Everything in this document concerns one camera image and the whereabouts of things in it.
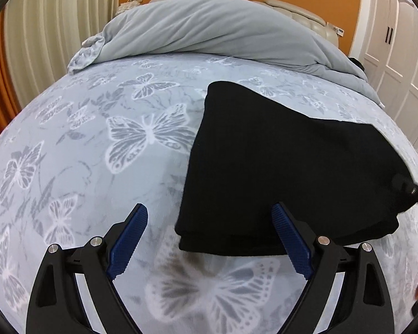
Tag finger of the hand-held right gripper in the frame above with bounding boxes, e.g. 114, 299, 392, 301
391, 174, 418, 213

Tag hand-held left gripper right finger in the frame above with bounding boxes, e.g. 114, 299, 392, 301
271, 202, 394, 334

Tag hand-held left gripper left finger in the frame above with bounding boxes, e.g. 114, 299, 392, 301
26, 202, 149, 334

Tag black pants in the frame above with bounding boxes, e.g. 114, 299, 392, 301
174, 81, 418, 257

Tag butterfly print bed sheet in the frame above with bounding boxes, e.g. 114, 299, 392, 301
0, 50, 418, 334

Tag white panelled wardrobe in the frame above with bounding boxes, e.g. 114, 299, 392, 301
357, 0, 418, 150

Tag orange curtain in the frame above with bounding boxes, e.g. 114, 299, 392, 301
0, 17, 22, 147

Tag cream padded headboard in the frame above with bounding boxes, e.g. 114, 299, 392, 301
148, 0, 342, 47

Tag cream curtain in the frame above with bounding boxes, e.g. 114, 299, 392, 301
2, 0, 121, 112

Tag grey duvet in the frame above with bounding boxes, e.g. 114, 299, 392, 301
68, 0, 387, 108

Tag white flower decoration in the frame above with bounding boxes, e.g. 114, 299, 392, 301
118, 1, 142, 13

